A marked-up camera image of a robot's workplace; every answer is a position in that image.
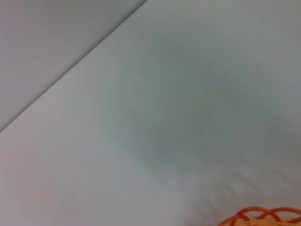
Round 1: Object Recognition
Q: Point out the orange wire basket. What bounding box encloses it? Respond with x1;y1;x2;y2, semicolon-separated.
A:
217;206;301;226

